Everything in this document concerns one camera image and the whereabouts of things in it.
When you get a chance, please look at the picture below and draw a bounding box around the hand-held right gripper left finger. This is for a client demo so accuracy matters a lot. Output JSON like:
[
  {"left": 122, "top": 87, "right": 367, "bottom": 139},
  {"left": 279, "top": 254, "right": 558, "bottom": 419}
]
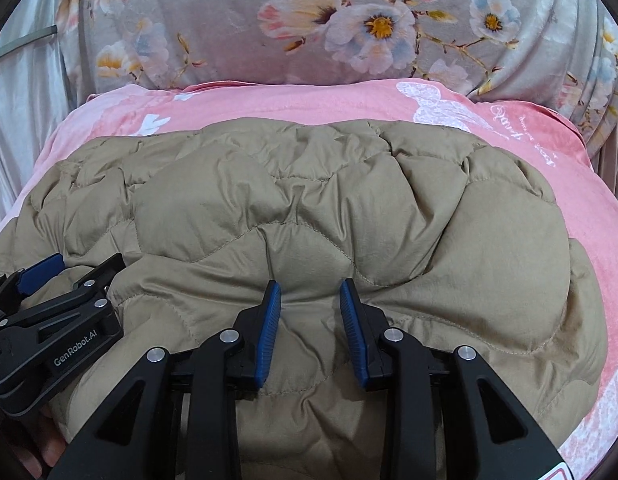
[{"left": 48, "top": 279, "right": 283, "bottom": 480}]

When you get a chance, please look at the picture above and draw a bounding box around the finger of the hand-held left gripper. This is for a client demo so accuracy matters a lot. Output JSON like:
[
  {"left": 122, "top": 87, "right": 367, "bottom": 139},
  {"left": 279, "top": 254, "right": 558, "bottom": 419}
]
[
  {"left": 0, "top": 253, "right": 66, "bottom": 322},
  {"left": 8, "top": 252, "right": 128, "bottom": 314}
]

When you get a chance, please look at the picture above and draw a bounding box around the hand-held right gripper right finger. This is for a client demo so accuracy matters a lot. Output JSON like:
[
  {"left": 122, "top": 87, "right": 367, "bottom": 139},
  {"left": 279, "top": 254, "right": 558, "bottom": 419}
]
[{"left": 338, "top": 277, "right": 566, "bottom": 480}]

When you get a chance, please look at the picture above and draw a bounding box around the khaki quilted jacket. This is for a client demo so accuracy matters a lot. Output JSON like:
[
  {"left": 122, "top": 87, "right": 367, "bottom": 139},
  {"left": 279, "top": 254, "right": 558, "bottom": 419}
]
[{"left": 0, "top": 116, "right": 610, "bottom": 480}]

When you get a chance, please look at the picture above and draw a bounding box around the person's left hand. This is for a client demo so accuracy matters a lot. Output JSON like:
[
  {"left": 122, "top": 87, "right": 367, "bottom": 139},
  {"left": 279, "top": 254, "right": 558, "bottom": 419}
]
[{"left": 8, "top": 402, "right": 70, "bottom": 480}]

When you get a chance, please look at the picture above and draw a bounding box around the grey curtain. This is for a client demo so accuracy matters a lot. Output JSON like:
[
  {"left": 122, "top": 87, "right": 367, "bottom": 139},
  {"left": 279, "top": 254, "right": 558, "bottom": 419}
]
[{"left": 0, "top": 0, "right": 84, "bottom": 241}]

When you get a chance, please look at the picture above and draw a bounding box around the pink printed blanket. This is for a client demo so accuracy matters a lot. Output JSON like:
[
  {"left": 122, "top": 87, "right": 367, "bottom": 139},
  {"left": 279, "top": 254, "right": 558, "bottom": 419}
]
[{"left": 0, "top": 77, "right": 618, "bottom": 480}]

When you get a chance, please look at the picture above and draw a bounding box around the grey floral quilt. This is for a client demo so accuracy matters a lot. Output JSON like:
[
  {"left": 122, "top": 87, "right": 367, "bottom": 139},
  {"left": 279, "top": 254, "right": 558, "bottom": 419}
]
[{"left": 56, "top": 0, "right": 618, "bottom": 161}]

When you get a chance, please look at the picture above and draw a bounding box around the grey strap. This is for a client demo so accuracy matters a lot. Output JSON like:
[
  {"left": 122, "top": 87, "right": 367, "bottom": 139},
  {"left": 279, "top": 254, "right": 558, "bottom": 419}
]
[{"left": 0, "top": 24, "right": 60, "bottom": 66}]

